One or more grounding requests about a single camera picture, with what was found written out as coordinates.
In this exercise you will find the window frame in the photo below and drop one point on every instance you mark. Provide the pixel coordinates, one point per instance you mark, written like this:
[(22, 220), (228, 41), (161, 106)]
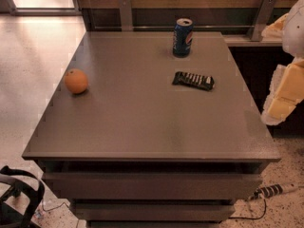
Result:
[(42, 7)]

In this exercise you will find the upper cabinet drawer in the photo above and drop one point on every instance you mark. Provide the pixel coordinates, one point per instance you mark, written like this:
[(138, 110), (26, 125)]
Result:
[(151, 186)]

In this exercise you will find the striped power strip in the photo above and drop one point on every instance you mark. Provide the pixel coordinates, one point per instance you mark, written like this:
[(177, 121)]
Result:
[(266, 192)]

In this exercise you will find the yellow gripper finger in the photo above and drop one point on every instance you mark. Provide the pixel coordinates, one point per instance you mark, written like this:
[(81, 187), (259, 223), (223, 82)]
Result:
[(275, 29), (286, 92)]

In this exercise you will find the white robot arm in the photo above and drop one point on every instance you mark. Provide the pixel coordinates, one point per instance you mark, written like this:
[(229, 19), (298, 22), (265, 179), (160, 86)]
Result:
[(293, 32)]

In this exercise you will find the black snack bar wrapper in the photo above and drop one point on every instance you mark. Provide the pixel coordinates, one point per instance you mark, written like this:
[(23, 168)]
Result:
[(197, 81)]

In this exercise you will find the right metal bracket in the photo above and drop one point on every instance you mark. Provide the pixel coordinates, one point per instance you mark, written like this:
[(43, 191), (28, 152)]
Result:
[(262, 17)]

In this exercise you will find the brown drawer cabinet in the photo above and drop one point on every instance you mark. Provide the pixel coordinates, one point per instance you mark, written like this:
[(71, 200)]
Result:
[(132, 119)]

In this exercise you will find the left metal bracket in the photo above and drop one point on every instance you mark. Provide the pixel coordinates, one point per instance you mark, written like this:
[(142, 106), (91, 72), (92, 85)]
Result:
[(126, 15)]

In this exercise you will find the orange fruit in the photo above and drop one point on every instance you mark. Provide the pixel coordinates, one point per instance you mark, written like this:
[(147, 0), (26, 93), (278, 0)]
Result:
[(76, 81)]

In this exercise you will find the metal bracket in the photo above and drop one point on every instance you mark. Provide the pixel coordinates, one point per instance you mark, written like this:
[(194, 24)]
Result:
[(126, 15), (262, 17)]

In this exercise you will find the blue pepsi can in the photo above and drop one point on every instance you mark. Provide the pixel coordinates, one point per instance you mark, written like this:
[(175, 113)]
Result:
[(182, 39)]

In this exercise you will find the lower cabinet drawer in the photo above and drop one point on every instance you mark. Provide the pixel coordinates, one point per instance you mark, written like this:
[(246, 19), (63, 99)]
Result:
[(152, 212)]

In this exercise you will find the cabinet drawer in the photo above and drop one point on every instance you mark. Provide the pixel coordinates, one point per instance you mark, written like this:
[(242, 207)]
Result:
[(151, 186), (152, 212)]

